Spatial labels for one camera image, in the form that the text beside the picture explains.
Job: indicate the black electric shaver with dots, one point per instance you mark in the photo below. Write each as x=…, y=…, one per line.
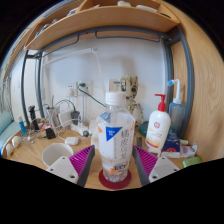
x=33, y=118

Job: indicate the green sponge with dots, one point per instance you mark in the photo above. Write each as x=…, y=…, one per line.
x=191, y=161

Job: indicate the white red pump lotion bottle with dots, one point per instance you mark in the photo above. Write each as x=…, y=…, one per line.
x=158, y=130

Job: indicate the grey metal desk frame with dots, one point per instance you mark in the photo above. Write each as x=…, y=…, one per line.
x=189, y=83

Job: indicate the bed with teal sheet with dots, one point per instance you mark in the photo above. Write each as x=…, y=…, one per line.
x=8, y=133

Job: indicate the wooden tree figurine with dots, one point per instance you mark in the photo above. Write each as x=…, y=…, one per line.
x=128, y=85

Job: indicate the teal pillow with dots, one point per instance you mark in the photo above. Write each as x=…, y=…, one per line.
x=5, y=121

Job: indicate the small blue white bottle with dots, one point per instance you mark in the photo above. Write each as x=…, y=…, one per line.
x=22, y=126

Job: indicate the grey remote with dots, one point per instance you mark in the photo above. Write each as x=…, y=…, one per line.
x=139, y=142

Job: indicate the white power strip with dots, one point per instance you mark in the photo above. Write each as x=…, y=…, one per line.
x=79, y=129

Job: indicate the small blue box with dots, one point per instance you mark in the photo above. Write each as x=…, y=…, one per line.
x=171, y=144

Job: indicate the metal cup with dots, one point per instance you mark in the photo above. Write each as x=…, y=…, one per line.
x=52, y=116

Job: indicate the white wall socket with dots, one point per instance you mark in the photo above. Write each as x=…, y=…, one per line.
x=86, y=89
x=71, y=90

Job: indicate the white plastic packet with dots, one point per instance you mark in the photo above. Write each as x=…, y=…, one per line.
x=186, y=150

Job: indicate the white charger block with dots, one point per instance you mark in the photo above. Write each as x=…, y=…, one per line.
x=65, y=119

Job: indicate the clear plastic drink bottle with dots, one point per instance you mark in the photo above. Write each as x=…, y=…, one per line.
x=115, y=140

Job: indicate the white cup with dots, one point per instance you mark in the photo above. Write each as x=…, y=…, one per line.
x=56, y=155

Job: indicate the white earbuds case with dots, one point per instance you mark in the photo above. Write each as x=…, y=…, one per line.
x=72, y=140

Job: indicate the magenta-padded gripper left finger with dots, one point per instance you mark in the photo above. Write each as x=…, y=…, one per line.
x=61, y=166

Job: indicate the white desk lamp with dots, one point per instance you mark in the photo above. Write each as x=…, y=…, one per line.
x=100, y=73

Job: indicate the flat round red coaster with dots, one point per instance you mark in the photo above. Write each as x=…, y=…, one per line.
x=105, y=182

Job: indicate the wooden shelf unit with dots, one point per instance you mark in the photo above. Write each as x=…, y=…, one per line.
x=106, y=20

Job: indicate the blue spray bottle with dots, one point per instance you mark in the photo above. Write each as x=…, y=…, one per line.
x=176, y=116

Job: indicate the small black cube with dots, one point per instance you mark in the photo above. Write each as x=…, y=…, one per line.
x=50, y=133

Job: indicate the black plug adapter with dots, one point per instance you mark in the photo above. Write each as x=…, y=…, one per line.
x=75, y=117

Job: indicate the round white wrapped bun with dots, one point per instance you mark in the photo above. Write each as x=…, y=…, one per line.
x=17, y=141
x=9, y=149

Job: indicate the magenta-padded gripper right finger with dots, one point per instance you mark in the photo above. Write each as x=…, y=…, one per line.
x=163, y=167

